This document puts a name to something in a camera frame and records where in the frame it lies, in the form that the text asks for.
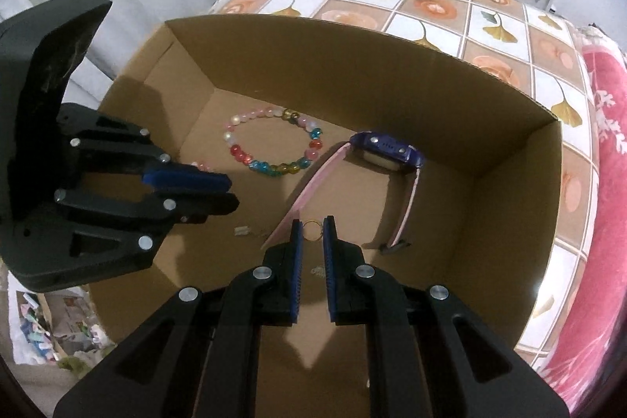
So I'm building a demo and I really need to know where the brown cardboard box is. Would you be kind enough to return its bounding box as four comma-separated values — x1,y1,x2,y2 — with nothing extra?
63,15,569,417

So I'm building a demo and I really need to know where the red floral blanket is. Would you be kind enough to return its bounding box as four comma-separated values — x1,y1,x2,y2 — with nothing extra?
539,27,626,417

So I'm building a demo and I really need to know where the gold ring earring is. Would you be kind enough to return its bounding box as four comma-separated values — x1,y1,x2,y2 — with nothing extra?
303,220,323,242

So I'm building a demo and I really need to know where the multicolour bead bracelet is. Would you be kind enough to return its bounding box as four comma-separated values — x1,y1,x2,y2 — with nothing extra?
222,105,324,178

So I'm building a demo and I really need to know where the blue pink kids smartwatch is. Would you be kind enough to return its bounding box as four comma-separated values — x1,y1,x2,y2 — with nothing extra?
263,130,425,253

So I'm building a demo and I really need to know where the ginkgo pattern tablecloth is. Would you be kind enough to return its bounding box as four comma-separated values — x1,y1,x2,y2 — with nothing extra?
210,0,600,369

